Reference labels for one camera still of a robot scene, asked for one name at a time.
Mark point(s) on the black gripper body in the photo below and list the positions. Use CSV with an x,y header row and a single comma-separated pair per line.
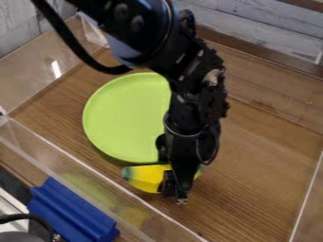
x,y
187,148

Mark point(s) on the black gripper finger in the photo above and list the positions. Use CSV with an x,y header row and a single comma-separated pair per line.
x,y
176,185

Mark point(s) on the yellow toy banana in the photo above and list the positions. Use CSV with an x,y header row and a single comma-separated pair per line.
x,y
144,177

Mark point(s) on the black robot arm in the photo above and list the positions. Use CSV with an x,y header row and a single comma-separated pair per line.
x,y
152,35

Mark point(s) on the green round plate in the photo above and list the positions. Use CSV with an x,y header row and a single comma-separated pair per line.
x,y
123,114

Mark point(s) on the blue plastic clamp block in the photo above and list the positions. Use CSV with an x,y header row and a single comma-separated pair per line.
x,y
75,218

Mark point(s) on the clear acrylic front wall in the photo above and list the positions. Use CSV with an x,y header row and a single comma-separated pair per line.
x,y
33,160

